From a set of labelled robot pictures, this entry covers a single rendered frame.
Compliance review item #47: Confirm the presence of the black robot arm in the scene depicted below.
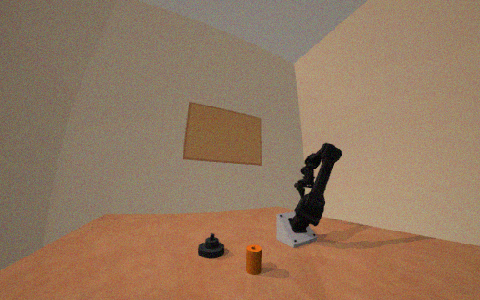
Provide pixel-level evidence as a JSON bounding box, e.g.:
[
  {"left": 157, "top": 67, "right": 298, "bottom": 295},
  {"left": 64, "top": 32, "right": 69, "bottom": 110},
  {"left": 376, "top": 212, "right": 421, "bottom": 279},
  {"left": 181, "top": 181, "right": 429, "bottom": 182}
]
[{"left": 288, "top": 142, "right": 342, "bottom": 233}]

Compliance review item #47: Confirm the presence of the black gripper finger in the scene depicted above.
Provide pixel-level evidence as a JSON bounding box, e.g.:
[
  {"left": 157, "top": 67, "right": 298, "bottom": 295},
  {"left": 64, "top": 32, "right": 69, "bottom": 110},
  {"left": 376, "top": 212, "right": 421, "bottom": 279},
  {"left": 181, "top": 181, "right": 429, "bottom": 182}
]
[{"left": 297, "top": 188, "right": 305, "bottom": 198}]

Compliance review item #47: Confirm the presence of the black round pedestal with short shaft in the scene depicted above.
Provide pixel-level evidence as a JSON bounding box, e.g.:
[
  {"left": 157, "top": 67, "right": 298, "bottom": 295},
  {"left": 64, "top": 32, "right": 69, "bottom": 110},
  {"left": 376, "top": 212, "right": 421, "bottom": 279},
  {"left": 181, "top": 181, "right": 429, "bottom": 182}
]
[{"left": 198, "top": 233, "right": 224, "bottom": 259}]

